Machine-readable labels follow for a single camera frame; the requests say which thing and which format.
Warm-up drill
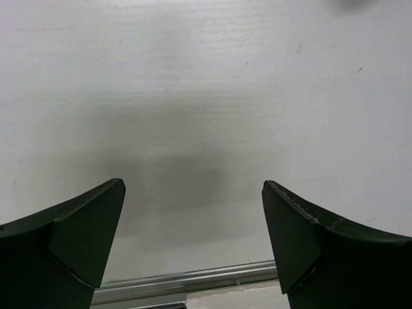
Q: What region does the aluminium table frame rail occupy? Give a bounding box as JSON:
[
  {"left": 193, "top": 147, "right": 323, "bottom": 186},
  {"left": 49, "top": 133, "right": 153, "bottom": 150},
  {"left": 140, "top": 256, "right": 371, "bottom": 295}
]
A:
[{"left": 91, "top": 260, "right": 278, "bottom": 305}]

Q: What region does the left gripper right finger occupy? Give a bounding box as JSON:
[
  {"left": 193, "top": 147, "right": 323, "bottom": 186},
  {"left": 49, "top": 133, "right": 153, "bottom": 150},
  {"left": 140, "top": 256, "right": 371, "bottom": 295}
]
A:
[{"left": 262, "top": 180, "right": 411, "bottom": 308}]

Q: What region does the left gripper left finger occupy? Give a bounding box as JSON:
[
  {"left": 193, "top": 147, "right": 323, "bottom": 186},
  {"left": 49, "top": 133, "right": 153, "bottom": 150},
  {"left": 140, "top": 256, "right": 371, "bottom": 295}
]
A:
[{"left": 1, "top": 178, "right": 126, "bottom": 309}]

